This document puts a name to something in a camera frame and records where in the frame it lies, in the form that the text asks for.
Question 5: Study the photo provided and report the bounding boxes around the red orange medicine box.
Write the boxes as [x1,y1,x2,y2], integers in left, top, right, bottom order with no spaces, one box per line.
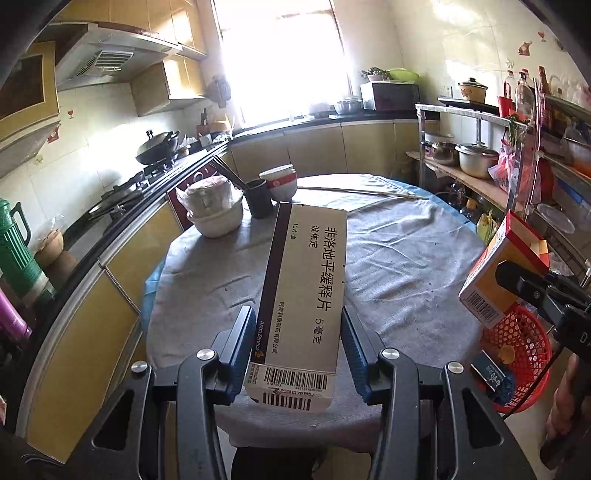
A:
[459,210,550,329]

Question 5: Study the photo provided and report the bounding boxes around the person's right hand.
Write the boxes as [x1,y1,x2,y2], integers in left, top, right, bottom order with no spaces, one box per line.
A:
[546,354,579,439]

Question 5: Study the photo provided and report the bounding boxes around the steel cooking pot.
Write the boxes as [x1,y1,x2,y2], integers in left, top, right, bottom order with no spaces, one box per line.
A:
[455,143,499,180]

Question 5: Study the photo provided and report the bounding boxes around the grey tablecloth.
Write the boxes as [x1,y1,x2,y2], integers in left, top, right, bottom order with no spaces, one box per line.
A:
[147,190,484,453]

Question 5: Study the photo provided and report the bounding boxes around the metal kitchen shelf rack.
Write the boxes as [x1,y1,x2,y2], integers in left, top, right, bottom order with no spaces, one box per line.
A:
[409,101,590,288]

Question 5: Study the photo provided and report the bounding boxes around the purple thermos bottle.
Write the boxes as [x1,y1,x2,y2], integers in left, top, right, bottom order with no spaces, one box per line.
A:
[0,290,32,342]

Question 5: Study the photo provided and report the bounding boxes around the red plastic waste basket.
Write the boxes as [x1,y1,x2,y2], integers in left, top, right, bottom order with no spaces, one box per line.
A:
[480,305,553,414]

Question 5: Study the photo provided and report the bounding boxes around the long white medicine box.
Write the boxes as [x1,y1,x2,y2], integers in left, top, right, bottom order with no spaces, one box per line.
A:
[245,202,348,413]

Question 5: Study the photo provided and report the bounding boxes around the blue white small carton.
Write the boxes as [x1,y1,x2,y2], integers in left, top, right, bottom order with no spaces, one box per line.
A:
[471,350,516,406]

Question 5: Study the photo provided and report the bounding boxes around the white red striped bowl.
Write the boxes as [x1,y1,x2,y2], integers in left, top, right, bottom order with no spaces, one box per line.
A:
[259,164,297,202]

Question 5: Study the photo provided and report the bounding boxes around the yellow wall cabinet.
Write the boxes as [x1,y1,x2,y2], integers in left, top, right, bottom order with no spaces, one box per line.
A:
[0,41,59,140]

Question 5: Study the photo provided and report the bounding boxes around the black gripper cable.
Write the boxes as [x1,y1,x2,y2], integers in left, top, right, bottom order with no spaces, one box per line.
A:
[500,345,567,421]

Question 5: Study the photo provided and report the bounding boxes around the green thermos jug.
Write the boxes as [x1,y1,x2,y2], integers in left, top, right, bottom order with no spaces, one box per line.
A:
[0,198,55,307]

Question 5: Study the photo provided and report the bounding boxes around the range hood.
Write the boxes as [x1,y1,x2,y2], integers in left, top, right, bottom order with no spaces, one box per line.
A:
[36,22,205,91]

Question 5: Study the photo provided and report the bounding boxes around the microwave oven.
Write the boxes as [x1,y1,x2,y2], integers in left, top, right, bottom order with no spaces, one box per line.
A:
[361,81,421,112]

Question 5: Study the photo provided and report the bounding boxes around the yellow lower cabinets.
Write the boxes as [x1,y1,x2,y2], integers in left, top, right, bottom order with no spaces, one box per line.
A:
[18,118,422,462]

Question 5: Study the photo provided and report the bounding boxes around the black wok on stove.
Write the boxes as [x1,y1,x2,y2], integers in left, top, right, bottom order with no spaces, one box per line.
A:
[135,130,180,166]

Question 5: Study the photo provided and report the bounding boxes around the cream stacked bowls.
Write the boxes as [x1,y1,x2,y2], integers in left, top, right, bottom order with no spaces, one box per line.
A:
[175,175,243,239]

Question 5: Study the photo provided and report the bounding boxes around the black chopstick holder cup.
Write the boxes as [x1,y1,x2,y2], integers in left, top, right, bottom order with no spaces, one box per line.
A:
[245,179,273,219]

